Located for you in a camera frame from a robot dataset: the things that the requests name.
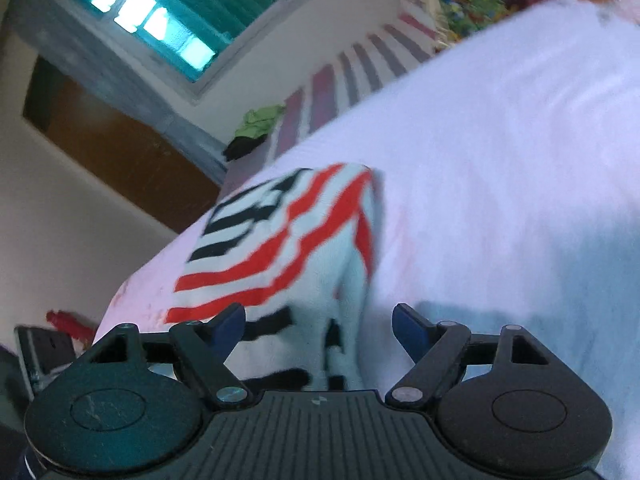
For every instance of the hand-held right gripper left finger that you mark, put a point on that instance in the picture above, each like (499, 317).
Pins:
(227, 326)

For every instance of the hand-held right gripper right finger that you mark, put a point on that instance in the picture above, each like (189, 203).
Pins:
(410, 326)

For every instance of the white black red striped garment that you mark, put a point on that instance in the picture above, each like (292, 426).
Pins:
(300, 240)

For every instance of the red plastic object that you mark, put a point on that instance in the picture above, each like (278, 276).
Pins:
(61, 321)

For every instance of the dark cloth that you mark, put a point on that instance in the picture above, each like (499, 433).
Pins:
(242, 147)

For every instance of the grey flat device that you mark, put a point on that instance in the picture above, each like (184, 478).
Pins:
(42, 355)

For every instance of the brown wooden door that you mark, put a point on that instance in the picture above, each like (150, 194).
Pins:
(125, 160)

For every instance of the green cloth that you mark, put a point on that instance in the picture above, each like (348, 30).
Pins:
(261, 119)

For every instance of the purple white striped bed sheet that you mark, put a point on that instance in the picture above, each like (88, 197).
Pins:
(325, 90)

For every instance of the grey curtain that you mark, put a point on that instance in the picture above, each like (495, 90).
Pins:
(125, 90)

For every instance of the window with grey frame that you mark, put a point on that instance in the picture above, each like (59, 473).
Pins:
(200, 10)

